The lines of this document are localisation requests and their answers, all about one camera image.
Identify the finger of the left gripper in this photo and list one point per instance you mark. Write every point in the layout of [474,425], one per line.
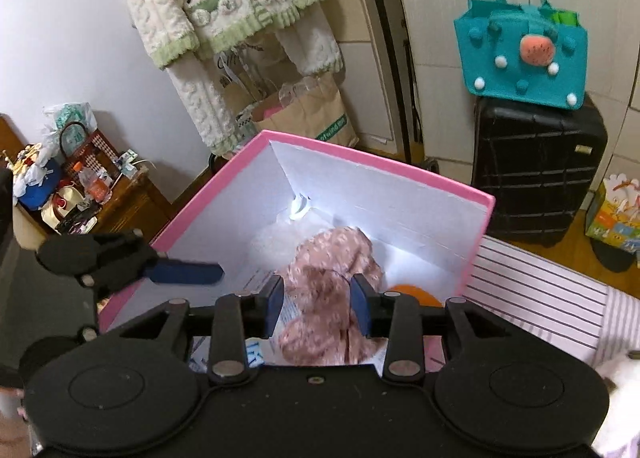
[119,260]

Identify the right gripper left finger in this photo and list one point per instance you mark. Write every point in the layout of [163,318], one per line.
[237,318]

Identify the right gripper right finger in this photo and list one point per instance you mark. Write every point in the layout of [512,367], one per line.
[396,318]

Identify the orange makeup sponge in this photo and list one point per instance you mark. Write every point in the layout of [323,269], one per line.
[424,298]

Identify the blue wet wipes pack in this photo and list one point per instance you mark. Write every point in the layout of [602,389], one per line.
[199,327]

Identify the white mesh bath sponge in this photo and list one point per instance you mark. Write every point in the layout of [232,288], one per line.
[274,246]

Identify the pink floral cloth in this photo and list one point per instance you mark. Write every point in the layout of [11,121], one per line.
[317,281]

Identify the white panda plush toy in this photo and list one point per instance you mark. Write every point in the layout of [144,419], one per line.
[619,434]

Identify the wooden side table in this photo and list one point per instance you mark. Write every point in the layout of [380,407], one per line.
[136,204]

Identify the pink storage box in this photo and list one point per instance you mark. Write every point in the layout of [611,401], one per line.
[425,229]

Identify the striped pink bed sheet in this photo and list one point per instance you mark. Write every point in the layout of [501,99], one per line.
[583,317]

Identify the black suitcase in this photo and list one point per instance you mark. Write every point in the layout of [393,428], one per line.
[538,162]

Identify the brown paper bag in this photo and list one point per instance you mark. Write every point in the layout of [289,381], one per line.
[312,107]

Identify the colourful gift bag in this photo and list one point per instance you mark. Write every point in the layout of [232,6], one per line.
[613,215]

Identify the cream fleece pajamas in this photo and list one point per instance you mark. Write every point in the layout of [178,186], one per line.
[183,37]

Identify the teal felt handbag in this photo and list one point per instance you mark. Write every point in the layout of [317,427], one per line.
[518,52]

